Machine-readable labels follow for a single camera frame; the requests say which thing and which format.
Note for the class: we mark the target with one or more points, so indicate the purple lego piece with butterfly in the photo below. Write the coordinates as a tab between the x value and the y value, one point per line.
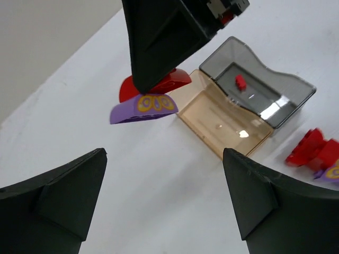
329	175

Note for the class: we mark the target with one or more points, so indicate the purple curved lego brick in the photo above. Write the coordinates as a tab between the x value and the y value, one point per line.
143	108

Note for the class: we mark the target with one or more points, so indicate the amber transparent container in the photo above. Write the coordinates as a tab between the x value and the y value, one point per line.
216	119

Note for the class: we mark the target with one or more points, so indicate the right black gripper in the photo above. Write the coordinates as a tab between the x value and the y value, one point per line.
163	34

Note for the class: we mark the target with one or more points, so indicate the small red lego brick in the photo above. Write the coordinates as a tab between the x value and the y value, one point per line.
240	83

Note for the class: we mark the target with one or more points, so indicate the red flower lego piece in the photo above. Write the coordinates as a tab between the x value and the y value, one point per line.
314	151

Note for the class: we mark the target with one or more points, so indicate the grey transparent container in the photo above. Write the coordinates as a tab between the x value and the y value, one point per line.
272	95

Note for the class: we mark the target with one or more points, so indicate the red curved lego brick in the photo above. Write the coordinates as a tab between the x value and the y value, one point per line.
174	80

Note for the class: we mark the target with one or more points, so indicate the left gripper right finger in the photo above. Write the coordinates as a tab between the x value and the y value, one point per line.
276	213

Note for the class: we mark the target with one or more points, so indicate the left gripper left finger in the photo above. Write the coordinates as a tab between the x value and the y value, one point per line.
52	212

